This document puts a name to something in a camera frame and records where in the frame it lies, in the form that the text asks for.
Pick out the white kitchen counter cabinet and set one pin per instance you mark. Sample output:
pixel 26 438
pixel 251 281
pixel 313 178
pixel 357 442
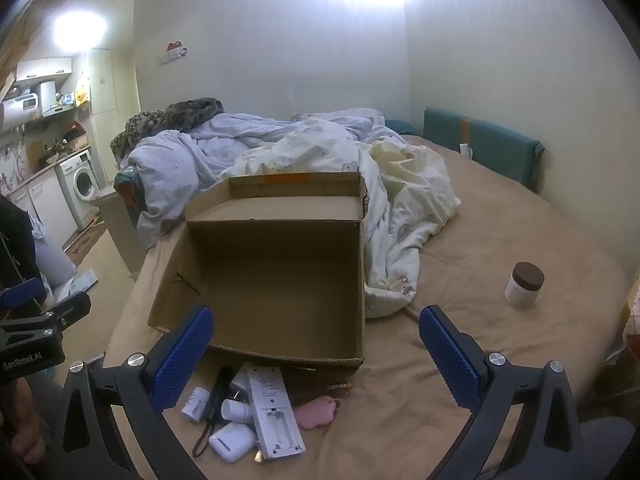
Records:
pixel 45 205

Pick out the plain small white bottle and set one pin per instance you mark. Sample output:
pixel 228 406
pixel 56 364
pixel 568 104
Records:
pixel 195 404

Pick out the brown floor mat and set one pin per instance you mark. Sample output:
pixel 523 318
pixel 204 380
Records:
pixel 86 242

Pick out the black and gold battery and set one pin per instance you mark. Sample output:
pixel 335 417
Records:
pixel 340 385

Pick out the white jar with brown lid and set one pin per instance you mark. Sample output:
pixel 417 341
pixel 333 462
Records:
pixel 522 292

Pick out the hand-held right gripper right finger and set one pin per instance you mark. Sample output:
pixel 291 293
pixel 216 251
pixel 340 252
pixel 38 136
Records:
pixel 450 355

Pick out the teal padded headboard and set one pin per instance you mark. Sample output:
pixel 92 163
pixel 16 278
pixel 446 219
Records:
pixel 500 145

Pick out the cardboard box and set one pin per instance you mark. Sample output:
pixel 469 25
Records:
pixel 280 270

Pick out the dark patterned blanket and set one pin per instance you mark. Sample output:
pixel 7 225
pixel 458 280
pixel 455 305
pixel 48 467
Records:
pixel 175 115

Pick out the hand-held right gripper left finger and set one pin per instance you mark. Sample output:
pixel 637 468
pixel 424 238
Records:
pixel 182 355

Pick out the beige bedside cabinet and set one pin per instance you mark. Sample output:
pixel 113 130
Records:
pixel 117 220

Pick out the wall hook with red item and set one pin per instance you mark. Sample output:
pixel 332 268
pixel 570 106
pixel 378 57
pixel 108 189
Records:
pixel 174 51

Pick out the pale blue duvet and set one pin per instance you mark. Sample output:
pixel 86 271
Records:
pixel 190 152

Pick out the round kitchen ceiling lamp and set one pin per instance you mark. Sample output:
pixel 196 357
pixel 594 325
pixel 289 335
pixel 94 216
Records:
pixel 80 30

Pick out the bed with tan sheet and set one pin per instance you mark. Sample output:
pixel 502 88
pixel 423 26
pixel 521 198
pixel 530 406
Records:
pixel 500 240

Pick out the person's left hand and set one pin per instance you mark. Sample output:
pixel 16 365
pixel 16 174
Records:
pixel 25 427

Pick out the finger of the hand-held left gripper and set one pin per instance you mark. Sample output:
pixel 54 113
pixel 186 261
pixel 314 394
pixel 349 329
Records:
pixel 67 310
pixel 20 293

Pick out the white earbuds case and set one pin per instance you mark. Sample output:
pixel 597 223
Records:
pixel 230 442

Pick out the dark cloth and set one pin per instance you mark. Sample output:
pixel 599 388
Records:
pixel 15 245

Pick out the grey cloth bundle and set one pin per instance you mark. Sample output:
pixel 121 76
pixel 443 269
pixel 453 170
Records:
pixel 55 260

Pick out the white washing machine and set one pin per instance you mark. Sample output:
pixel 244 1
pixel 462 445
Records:
pixel 82 180

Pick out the white wall cabinets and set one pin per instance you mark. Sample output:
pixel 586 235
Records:
pixel 42 67

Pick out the white water heater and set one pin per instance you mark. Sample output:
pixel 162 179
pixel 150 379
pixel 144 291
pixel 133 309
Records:
pixel 20 110

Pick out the white printed duvet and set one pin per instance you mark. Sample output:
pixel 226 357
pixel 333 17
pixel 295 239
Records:
pixel 400 200

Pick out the white bottle with blue label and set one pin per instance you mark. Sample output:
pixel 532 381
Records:
pixel 237 410

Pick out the white remote control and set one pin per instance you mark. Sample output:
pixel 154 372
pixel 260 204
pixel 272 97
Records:
pixel 272 410

